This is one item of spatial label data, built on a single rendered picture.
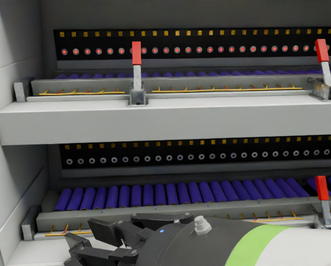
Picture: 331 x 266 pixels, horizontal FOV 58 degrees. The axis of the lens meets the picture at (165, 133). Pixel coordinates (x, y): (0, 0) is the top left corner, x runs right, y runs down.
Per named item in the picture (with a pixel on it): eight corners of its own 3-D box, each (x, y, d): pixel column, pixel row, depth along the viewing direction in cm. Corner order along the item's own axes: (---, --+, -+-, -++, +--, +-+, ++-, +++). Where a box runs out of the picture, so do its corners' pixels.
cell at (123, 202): (130, 193, 55) (129, 215, 49) (120, 193, 55) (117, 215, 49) (130, 184, 54) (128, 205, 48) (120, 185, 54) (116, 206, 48)
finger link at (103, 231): (109, 226, 36) (114, 222, 37) (86, 220, 42) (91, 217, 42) (119, 248, 37) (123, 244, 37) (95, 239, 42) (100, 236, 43)
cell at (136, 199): (141, 192, 55) (141, 214, 49) (131, 193, 55) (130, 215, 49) (141, 184, 54) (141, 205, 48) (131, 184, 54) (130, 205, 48)
